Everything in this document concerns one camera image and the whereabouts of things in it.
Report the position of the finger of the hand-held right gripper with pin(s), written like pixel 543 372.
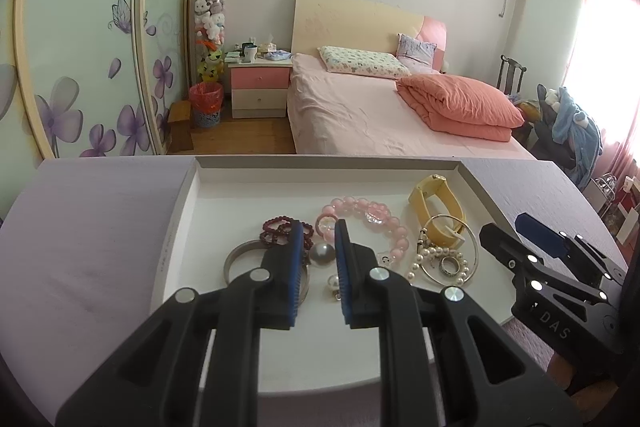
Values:
pixel 510 254
pixel 537 232

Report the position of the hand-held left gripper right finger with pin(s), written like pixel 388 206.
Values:
pixel 344 277

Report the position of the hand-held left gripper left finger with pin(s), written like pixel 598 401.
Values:
pixel 295 277

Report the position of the small pearl pendant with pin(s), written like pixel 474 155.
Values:
pixel 332 281

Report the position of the large grey pearl bead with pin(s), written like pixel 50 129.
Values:
pixel 321 254

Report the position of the grey metal cuff bangle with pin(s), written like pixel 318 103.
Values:
pixel 234 255

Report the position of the thin silver bangle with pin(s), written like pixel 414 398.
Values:
pixel 424 237

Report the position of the grey cardboard tray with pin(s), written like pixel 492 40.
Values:
pixel 225 207

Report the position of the person's right hand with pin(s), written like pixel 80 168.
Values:
pixel 580 382

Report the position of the yellow watch band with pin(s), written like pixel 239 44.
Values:
pixel 450 203

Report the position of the cluttered storage shelf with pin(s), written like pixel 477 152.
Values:
pixel 617 207

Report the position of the black office chair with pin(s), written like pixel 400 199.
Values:
pixel 547 137

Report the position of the blue plush robe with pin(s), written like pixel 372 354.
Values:
pixel 575 127

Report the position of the orange folded duvet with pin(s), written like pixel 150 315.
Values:
pixel 460 104

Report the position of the dark wooden chair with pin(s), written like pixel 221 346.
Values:
pixel 512 74

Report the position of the pink bed with headboard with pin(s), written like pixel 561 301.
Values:
pixel 345 117

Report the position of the pink and white nightstand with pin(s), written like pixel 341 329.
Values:
pixel 260 89

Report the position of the pink curtain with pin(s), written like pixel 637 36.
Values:
pixel 615 57

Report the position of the red wastebasket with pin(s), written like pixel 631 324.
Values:
pixel 206 104

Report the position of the floral white pillow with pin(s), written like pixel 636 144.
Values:
pixel 362 62

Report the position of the lilac pillow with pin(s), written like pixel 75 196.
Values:
pixel 415 52

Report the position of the blue cloth on nightstand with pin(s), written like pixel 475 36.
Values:
pixel 277 55

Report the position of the white mug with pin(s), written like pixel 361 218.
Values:
pixel 250 53

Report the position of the plush toy display tube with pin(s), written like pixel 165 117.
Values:
pixel 211 22

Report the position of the flower print wardrobe doors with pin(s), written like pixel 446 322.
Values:
pixel 75 57

